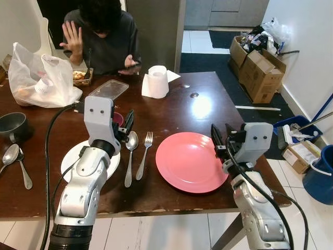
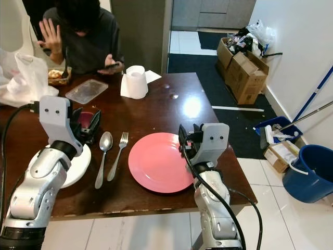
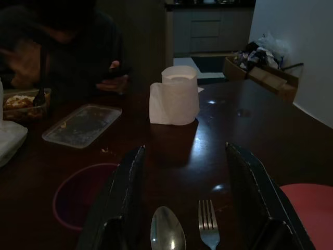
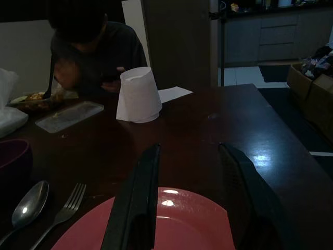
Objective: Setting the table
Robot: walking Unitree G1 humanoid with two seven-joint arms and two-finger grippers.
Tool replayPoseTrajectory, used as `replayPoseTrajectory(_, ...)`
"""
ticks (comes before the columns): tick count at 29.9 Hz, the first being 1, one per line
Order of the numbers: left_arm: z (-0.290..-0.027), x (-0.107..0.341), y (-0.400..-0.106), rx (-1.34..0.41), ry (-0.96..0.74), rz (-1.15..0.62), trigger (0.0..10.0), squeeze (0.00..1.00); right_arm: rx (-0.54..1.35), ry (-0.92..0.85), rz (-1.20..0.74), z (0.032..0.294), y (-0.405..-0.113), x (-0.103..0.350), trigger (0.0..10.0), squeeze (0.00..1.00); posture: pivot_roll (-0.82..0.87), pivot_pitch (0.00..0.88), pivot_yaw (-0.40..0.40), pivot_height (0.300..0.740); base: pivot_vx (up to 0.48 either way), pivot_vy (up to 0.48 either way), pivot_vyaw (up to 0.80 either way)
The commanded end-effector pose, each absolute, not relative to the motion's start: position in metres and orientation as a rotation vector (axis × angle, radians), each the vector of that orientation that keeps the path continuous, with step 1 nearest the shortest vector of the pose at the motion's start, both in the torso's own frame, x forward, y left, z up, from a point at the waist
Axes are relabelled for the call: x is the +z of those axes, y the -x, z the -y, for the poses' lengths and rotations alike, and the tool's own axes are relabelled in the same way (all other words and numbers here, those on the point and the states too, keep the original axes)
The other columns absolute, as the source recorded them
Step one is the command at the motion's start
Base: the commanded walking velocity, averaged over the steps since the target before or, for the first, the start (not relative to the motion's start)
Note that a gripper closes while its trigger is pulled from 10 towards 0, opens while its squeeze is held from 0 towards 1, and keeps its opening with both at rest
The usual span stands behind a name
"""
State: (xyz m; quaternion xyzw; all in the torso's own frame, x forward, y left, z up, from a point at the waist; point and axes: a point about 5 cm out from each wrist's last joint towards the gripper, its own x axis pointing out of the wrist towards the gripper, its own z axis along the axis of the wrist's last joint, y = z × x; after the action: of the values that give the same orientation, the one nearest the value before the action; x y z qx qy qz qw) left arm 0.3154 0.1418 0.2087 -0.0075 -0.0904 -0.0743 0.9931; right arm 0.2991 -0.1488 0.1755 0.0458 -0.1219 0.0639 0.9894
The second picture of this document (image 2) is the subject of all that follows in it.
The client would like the white plastic chair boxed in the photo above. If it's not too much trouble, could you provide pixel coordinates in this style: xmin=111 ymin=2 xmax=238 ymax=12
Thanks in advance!
xmin=17 ymin=20 xmax=34 ymax=55

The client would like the grey kitchen cabinet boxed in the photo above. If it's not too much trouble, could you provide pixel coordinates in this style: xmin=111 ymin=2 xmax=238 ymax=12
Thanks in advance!
xmin=172 ymin=0 xmax=258 ymax=29

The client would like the silver metal spoon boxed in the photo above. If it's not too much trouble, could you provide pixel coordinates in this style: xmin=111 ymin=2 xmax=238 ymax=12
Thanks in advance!
xmin=95 ymin=131 xmax=114 ymax=190

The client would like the blue plastic bucket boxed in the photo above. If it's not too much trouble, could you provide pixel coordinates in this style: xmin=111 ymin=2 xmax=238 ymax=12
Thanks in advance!
xmin=283 ymin=144 xmax=333 ymax=203

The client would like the white round plate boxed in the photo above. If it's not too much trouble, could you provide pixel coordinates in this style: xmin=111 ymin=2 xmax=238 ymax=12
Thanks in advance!
xmin=29 ymin=143 xmax=92 ymax=189

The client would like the silver metal fork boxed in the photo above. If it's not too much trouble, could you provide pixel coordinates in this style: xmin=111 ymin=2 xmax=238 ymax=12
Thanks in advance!
xmin=107 ymin=132 xmax=130 ymax=182

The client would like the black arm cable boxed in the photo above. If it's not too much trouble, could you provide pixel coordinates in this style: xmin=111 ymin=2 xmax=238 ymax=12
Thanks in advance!
xmin=0 ymin=103 xmax=43 ymax=230
xmin=180 ymin=136 xmax=263 ymax=250

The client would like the person's right hand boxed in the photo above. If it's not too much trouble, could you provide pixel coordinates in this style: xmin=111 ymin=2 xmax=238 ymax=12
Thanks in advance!
xmin=39 ymin=18 xmax=64 ymax=53

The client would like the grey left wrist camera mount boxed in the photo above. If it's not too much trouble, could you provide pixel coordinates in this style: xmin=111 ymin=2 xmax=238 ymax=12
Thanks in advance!
xmin=41 ymin=95 xmax=84 ymax=147

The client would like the dark blue floor mat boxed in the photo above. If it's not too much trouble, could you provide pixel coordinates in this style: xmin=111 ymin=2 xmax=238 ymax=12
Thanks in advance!
xmin=168 ymin=54 xmax=284 ymax=159

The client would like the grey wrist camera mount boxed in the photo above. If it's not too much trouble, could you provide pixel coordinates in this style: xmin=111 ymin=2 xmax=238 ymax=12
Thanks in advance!
xmin=41 ymin=95 xmax=84 ymax=147
xmin=197 ymin=123 xmax=230 ymax=163

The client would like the clear plastic container lid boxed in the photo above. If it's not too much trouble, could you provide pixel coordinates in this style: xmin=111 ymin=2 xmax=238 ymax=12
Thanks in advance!
xmin=65 ymin=79 xmax=109 ymax=104

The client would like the takeaway food container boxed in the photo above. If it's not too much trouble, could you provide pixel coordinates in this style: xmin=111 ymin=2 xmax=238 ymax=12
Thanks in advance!
xmin=48 ymin=67 xmax=72 ymax=86

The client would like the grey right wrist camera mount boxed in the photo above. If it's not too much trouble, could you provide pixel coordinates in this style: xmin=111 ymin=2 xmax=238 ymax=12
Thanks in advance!
xmin=197 ymin=123 xmax=230 ymax=163

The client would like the white toilet paper roll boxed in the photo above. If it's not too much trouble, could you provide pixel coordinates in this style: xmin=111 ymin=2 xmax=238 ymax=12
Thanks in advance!
xmin=120 ymin=65 xmax=149 ymax=99

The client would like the person in dark shirt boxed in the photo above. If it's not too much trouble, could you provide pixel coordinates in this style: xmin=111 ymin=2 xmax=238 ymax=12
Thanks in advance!
xmin=37 ymin=0 xmax=125 ymax=76

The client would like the grey metal pole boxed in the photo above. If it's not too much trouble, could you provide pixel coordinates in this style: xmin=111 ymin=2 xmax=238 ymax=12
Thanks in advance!
xmin=255 ymin=102 xmax=333 ymax=131

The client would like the open cardboard box with clutter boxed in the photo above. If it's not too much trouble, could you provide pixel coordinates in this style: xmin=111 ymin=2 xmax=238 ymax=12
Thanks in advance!
xmin=216 ymin=27 xmax=266 ymax=71

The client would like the white plastic shopping bag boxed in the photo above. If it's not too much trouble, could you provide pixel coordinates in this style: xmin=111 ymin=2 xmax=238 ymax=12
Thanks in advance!
xmin=0 ymin=51 xmax=59 ymax=108

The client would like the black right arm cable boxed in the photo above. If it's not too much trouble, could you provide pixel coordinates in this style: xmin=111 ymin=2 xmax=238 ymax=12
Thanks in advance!
xmin=180 ymin=136 xmax=263 ymax=250

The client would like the small labelled cardboard box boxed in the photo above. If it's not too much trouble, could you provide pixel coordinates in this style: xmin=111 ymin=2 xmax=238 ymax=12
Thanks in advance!
xmin=263 ymin=141 xmax=301 ymax=173

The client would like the blue plastic tray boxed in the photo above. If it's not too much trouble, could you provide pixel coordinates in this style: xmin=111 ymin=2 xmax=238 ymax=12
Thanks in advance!
xmin=255 ymin=116 xmax=302 ymax=144

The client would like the person's left hand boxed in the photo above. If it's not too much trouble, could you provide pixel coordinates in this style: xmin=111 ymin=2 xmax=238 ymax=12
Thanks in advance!
xmin=98 ymin=54 xmax=120 ymax=75

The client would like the pink round plate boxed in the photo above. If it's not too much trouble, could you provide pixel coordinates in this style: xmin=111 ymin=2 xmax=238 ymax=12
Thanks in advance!
xmin=128 ymin=132 xmax=196 ymax=194

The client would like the blue mop pole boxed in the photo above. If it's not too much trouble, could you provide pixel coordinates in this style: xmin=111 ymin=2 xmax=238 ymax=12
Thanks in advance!
xmin=294 ymin=65 xmax=333 ymax=123

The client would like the clear crumpled plastic bag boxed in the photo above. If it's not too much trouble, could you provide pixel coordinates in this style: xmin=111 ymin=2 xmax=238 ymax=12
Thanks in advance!
xmin=246 ymin=20 xmax=276 ymax=48

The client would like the dark brown dining table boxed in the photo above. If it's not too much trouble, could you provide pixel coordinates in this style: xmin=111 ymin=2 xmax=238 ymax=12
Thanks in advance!
xmin=0 ymin=72 xmax=258 ymax=250

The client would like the maroon cup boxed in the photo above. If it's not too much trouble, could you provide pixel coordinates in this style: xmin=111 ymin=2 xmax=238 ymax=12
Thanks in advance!
xmin=78 ymin=110 xmax=95 ymax=129

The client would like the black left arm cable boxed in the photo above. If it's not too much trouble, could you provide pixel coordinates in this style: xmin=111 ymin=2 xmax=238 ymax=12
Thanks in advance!
xmin=0 ymin=103 xmax=43 ymax=230

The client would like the white paper napkin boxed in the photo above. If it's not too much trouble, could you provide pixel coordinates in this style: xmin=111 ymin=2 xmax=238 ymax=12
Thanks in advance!
xmin=145 ymin=70 xmax=162 ymax=84

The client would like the printed brown cardboard box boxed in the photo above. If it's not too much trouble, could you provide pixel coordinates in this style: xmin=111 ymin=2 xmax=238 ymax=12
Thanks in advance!
xmin=226 ymin=51 xmax=270 ymax=105

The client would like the black smartphone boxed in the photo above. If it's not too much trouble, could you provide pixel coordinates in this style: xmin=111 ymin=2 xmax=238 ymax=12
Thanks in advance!
xmin=103 ymin=61 xmax=124 ymax=70

